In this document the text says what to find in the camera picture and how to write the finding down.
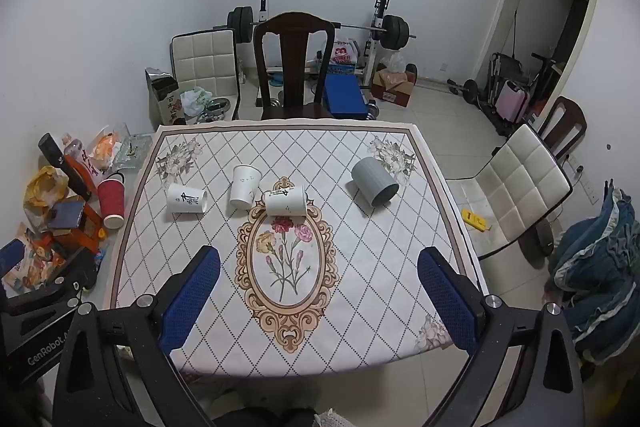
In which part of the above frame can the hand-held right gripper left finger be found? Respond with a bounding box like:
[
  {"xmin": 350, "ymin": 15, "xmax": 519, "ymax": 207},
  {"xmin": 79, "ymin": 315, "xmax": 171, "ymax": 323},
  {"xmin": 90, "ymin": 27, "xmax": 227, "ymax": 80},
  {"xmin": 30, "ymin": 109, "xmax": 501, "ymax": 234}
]
[{"xmin": 52, "ymin": 245, "xmax": 222, "ymax": 427}]

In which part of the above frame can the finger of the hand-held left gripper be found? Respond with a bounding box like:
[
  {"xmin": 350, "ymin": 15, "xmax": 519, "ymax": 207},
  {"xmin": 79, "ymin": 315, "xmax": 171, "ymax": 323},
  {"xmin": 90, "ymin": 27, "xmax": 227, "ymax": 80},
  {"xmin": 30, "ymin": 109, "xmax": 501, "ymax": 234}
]
[
  {"xmin": 6, "ymin": 249, "xmax": 99, "ymax": 309},
  {"xmin": 0, "ymin": 239, "xmax": 27, "ymax": 290}
]

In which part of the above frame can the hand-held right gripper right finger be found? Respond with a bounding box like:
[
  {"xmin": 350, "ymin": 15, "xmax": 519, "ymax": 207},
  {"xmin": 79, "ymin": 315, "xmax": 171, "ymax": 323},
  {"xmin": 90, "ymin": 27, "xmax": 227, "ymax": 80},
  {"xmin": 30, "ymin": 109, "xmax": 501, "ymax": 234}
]
[{"xmin": 417, "ymin": 246, "xmax": 587, "ymax": 427}]

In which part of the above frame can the red paper cup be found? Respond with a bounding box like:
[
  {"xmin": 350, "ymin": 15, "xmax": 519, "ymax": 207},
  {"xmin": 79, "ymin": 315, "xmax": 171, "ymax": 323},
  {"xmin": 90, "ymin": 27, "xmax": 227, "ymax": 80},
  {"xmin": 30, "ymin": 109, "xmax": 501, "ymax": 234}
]
[{"xmin": 97, "ymin": 173, "xmax": 126, "ymax": 229}]

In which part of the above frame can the white cup black print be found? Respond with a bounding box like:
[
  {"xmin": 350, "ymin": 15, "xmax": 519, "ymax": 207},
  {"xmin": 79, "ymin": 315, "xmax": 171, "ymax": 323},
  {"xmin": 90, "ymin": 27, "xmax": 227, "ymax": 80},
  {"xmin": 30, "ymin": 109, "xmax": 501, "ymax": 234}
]
[
  {"xmin": 166, "ymin": 183, "xmax": 208, "ymax": 214},
  {"xmin": 263, "ymin": 185, "xmax": 309, "ymax": 218}
]

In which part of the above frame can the plain white cup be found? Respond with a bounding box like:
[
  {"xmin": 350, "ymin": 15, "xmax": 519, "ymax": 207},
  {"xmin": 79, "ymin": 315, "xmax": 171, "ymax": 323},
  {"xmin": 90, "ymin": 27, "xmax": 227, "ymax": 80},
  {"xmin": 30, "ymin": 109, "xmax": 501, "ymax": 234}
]
[{"xmin": 229, "ymin": 165, "xmax": 262, "ymax": 209}]

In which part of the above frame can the grey ribbed cup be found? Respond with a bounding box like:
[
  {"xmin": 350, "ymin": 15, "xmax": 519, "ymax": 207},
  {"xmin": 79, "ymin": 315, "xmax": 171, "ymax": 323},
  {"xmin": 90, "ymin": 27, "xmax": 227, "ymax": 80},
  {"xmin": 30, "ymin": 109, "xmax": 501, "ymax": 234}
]
[{"xmin": 351, "ymin": 157, "xmax": 401, "ymax": 208}]

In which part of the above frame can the colourful snack packet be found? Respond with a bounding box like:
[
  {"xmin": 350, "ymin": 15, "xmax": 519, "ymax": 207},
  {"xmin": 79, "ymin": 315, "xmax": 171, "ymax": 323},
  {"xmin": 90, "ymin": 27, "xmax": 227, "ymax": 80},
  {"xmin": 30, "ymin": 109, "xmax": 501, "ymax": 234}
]
[{"xmin": 2, "ymin": 223, "xmax": 67, "ymax": 296}]

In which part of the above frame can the yellow plastic bag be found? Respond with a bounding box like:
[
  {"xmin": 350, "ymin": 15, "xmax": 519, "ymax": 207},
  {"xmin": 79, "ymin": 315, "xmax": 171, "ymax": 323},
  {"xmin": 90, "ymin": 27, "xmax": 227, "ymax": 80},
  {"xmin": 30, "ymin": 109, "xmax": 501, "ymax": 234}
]
[{"xmin": 24, "ymin": 165, "xmax": 70, "ymax": 226}]

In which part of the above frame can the yellow small packet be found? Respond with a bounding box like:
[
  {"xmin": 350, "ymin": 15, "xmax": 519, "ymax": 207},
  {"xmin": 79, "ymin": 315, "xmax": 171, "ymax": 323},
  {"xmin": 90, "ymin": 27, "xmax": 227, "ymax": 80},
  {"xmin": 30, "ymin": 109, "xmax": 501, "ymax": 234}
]
[{"xmin": 460, "ymin": 209, "xmax": 489, "ymax": 233}]

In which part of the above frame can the black and orange tool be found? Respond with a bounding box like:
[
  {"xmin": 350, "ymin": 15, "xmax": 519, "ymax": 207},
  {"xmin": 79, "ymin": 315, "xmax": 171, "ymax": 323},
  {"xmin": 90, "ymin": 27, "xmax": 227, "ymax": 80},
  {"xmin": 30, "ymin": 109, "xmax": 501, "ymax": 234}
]
[{"xmin": 38, "ymin": 133, "xmax": 109, "ymax": 254}]

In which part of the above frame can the floral diamond pattern tablecloth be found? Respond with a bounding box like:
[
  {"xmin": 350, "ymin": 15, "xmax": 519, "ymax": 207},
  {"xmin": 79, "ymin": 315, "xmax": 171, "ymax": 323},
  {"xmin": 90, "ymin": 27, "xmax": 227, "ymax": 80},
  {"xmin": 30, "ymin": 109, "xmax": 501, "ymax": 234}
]
[{"xmin": 102, "ymin": 119, "xmax": 488, "ymax": 379}]

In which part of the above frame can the orange snack bag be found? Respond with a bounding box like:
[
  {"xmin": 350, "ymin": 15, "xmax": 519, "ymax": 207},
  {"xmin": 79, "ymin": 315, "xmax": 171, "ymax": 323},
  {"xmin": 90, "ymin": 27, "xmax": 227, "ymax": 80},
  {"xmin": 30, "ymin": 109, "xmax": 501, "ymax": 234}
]
[{"xmin": 84, "ymin": 124, "xmax": 129, "ymax": 174}]

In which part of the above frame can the glass ashtray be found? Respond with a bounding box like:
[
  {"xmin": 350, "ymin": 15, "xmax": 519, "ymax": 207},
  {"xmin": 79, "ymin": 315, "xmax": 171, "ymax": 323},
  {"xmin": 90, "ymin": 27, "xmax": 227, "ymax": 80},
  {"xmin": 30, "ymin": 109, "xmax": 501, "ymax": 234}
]
[{"xmin": 112, "ymin": 134, "xmax": 154, "ymax": 171}]

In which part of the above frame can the white padded chair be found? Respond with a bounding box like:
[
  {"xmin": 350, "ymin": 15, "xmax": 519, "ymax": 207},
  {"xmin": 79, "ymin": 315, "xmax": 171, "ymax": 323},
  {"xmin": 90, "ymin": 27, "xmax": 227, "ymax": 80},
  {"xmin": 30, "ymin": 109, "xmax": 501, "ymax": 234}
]
[
  {"xmin": 170, "ymin": 29, "xmax": 242, "ymax": 122},
  {"xmin": 444, "ymin": 123, "xmax": 574, "ymax": 261}
]

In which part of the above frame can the blue denim garment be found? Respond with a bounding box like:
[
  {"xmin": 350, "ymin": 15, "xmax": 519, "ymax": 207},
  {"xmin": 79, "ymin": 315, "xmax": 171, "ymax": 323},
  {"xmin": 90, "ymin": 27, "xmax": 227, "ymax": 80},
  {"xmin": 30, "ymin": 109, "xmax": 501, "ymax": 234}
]
[{"xmin": 546, "ymin": 188, "xmax": 640, "ymax": 364}]

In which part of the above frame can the brown printed paper box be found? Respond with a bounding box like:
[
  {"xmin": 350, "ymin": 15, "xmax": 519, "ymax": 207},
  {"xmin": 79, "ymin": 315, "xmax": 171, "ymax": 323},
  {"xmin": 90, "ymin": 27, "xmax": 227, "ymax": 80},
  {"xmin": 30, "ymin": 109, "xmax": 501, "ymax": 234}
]
[{"xmin": 145, "ymin": 67, "xmax": 180, "ymax": 126}]

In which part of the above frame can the metal bowl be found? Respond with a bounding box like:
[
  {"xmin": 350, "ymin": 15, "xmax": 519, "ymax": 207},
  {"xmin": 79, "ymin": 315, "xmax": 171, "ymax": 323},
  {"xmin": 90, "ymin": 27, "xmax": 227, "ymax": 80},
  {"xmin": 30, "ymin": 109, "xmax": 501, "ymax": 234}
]
[{"xmin": 204, "ymin": 99, "xmax": 232, "ymax": 121}]

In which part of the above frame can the white and green plastic bag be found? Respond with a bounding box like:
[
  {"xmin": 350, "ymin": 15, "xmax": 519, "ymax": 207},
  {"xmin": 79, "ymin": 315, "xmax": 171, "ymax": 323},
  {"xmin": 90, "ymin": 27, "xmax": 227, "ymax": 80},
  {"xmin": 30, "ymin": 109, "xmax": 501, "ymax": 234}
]
[{"xmin": 180, "ymin": 87, "xmax": 214, "ymax": 126}]

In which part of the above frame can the pink suitcase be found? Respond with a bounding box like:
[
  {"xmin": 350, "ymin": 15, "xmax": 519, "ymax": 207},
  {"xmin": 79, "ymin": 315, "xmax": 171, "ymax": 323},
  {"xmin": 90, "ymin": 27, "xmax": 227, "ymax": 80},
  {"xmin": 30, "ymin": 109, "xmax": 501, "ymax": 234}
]
[{"xmin": 495, "ymin": 80, "xmax": 531, "ymax": 124}]

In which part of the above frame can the small black dumbbell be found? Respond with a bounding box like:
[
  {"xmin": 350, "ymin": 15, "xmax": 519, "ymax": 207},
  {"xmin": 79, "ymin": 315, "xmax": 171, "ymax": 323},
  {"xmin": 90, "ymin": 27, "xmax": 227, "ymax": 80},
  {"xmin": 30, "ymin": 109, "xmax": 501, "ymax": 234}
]
[{"xmin": 446, "ymin": 78, "xmax": 482, "ymax": 102}]

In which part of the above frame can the cardboard box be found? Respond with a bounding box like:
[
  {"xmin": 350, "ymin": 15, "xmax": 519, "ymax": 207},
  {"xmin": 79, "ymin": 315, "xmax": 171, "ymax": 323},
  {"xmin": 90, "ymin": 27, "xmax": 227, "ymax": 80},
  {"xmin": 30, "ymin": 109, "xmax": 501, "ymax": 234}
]
[{"xmin": 370, "ymin": 66, "xmax": 417, "ymax": 109}]

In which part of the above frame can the dark wooden chair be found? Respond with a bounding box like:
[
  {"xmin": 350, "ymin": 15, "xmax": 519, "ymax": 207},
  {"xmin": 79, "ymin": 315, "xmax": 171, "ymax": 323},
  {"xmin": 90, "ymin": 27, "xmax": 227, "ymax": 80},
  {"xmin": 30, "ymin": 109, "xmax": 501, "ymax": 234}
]
[
  {"xmin": 537, "ymin": 96, "xmax": 588, "ymax": 164},
  {"xmin": 252, "ymin": 12, "xmax": 336, "ymax": 122}
]

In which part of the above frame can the blue bench pad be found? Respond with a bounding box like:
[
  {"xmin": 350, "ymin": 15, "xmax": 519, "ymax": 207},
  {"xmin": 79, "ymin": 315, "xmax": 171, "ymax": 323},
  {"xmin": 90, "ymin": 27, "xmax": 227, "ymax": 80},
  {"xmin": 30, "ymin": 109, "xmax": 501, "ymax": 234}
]
[{"xmin": 322, "ymin": 74, "xmax": 372, "ymax": 120}]

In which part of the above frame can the black folded cart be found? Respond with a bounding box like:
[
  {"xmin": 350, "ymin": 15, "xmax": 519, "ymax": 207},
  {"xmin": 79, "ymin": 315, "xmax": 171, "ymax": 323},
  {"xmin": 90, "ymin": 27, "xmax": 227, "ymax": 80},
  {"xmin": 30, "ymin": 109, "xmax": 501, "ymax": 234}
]
[{"xmin": 487, "ymin": 52, "xmax": 522, "ymax": 108}]

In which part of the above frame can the clear plastic bag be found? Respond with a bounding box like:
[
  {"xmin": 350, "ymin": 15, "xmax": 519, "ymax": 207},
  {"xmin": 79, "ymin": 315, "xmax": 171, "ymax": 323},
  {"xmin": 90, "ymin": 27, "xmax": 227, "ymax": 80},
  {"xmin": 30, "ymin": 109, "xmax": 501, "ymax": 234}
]
[{"xmin": 382, "ymin": 52, "xmax": 407, "ymax": 74}]

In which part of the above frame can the black exercise machine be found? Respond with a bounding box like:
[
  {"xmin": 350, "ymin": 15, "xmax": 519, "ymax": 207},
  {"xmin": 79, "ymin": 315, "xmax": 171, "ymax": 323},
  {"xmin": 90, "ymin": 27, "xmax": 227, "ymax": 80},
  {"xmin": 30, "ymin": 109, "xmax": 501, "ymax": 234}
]
[{"xmin": 529, "ymin": 52, "xmax": 567, "ymax": 108}]

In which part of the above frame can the red and white plastic bag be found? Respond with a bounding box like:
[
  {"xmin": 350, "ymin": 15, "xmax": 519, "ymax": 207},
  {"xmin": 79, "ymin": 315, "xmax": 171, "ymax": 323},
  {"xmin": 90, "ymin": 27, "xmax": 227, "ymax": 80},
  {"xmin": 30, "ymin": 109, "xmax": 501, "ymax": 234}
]
[{"xmin": 330, "ymin": 39, "xmax": 359, "ymax": 68}]

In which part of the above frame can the black barbell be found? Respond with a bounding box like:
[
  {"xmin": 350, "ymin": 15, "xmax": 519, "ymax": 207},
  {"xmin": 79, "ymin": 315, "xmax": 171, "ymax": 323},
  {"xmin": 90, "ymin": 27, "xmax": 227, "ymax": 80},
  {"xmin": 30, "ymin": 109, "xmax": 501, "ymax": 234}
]
[{"xmin": 214, "ymin": 6, "xmax": 417, "ymax": 54}]

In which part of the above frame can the white weight bench rack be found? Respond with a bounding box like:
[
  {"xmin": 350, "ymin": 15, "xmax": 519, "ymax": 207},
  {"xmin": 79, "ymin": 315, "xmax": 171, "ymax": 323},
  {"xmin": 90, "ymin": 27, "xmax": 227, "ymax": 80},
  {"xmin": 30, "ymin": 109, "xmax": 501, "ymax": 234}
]
[{"xmin": 255, "ymin": 0, "xmax": 393, "ymax": 108}]

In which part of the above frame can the door frame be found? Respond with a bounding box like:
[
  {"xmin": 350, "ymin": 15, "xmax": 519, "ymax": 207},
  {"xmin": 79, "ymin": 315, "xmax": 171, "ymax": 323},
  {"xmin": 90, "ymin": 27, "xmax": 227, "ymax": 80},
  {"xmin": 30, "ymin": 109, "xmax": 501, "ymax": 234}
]
[{"xmin": 475, "ymin": 0, "xmax": 602, "ymax": 142}]

